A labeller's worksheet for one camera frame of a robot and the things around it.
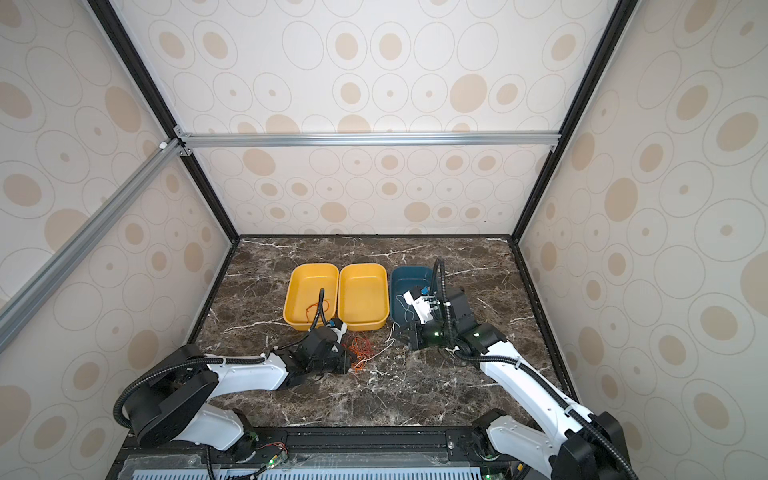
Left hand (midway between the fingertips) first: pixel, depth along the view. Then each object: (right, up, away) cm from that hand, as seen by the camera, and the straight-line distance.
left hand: (363, 355), depth 86 cm
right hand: (+10, +9, -11) cm, 17 cm away
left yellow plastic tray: (-23, +16, +17) cm, 32 cm away
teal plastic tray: (+12, +21, +17) cm, 30 cm away
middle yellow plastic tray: (-1, +14, +15) cm, 20 cm away
